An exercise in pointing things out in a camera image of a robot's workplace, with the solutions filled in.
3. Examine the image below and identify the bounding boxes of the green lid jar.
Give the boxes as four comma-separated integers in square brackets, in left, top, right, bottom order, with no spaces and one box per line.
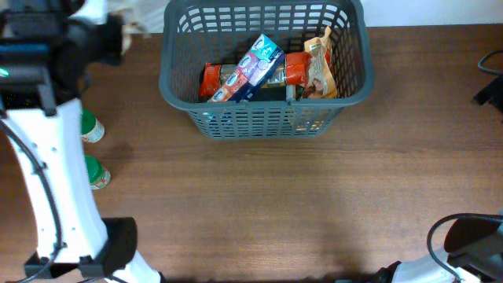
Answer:
[85,156,111,190]
[81,108,105,143]

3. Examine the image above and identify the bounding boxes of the Kleenex tissue multipack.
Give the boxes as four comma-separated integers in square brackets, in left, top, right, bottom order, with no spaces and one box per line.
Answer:
[209,34,286,102]

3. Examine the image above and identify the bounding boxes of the spaghetti packet red ends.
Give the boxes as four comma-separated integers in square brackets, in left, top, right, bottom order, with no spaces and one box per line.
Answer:
[199,52,311,99]

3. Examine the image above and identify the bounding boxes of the orange Nescafe coffee pouch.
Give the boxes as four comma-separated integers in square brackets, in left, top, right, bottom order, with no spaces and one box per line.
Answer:
[302,27,338,99]

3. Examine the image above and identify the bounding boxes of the brown snack pouch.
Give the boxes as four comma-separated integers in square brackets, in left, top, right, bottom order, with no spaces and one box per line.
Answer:
[107,0,170,55]

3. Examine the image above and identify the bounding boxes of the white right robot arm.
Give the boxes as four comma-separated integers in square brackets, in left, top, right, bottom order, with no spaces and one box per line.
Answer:
[371,212,502,283]

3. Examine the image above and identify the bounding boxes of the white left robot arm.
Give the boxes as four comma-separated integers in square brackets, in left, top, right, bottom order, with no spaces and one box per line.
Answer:
[1,0,163,282]

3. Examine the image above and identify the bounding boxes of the grey plastic basket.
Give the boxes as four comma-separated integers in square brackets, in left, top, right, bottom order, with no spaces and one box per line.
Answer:
[159,0,374,139]

